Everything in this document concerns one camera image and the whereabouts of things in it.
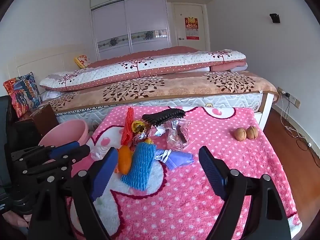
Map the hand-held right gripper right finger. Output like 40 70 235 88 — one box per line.
199 146 292 240

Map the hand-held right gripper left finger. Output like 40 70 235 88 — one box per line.
27 147 118 240

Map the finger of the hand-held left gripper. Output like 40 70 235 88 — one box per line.
11 141 81 164
24 144 91 178

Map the pink plastic bin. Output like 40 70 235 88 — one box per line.
37 119 89 178

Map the large orange peel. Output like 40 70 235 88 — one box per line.
114 145 133 175

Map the blue foam net sleeve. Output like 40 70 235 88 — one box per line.
121 141 157 191

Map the purple plastic wrapper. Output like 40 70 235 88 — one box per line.
154 149 195 170

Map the red foam net sleeve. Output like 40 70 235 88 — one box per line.
121 107 134 145

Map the gold candy wrapper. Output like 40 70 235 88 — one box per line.
132 120 147 133

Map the black comb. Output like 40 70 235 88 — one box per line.
142 107 186 126

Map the brown wooden nightstand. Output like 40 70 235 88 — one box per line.
15 104 59 140

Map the pink polka dot printed blanket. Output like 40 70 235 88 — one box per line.
66 105 303 240

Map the clear plastic wrapper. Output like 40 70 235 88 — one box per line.
165 119 192 150

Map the black furniture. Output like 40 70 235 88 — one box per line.
0 95 18 188

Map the colourful printed cushion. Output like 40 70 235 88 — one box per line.
3 72 42 118

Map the white quilted mattress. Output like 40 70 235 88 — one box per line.
40 90 265 125

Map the yellow floral pillow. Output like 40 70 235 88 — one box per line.
74 54 92 68

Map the beige leaf print blanket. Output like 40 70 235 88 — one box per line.
46 70 279 113

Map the folded dotted quilt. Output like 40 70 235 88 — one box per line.
39 46 248 92

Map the white sliding door wardrobe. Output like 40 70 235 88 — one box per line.
90 0 172 61

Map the white door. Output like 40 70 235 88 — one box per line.
174 4 207 52

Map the white bed frame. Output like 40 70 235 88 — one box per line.
255 92 275 130

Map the white cable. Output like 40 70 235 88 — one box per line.
280 94 312 148

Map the black cable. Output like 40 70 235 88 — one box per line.
285 96 320 168

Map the wall power outlet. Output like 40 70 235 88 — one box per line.
277 87 301 109

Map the red wall calendar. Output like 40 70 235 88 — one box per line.
184 17 200 40

